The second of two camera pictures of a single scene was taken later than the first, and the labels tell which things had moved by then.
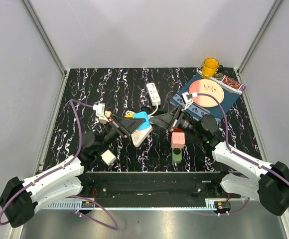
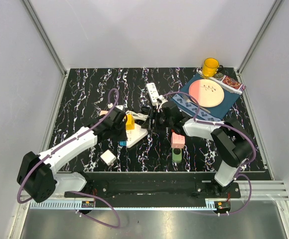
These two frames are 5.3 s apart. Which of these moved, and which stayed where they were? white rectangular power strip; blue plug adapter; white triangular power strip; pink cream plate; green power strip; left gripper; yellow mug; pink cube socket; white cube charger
Moved: left gripper; blue plug adapter; white triangular power strip
Stayed: yellow mug; pink cream plate; white rectangular power strip; white cube charger; green power strip; pink cube socket
